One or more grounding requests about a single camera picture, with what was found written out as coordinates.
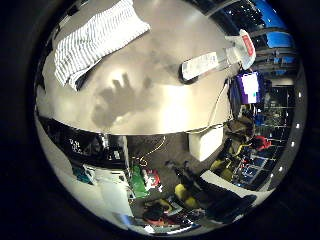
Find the clear spray bottle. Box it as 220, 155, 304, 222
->
179, 29, 257, 84

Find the white striped cloth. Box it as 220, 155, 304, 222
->
53, 0, 151, 92

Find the white box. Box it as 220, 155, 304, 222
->
188, 124, 225, 162

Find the green bag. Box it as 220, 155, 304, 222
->
129, 165, 150, 199

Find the yellow round object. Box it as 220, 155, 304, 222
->
185, 196, 201, 210
174, 183, 190, 201

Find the purple lit screen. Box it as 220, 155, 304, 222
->
234, 71, 264, 105

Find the person in red top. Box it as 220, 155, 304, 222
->
252, 134, 273, 152

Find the white cable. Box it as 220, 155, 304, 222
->
185, 79, 233, 135

